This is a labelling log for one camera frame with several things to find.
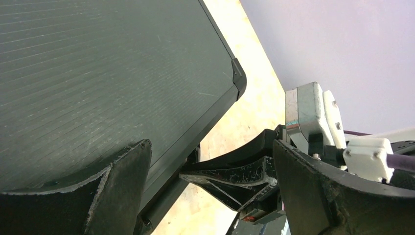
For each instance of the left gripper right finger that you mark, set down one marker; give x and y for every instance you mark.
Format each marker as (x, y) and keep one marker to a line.
(320, 199)

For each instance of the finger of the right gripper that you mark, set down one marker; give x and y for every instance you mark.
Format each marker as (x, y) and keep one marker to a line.
(237, 187)
(258, 147)

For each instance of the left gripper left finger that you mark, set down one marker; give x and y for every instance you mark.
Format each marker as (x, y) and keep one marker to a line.
(101, 199)

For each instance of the black poker set case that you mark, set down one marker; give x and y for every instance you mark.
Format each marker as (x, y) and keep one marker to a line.
(80, 80)

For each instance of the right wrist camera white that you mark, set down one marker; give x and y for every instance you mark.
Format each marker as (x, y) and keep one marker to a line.
(314, 124)

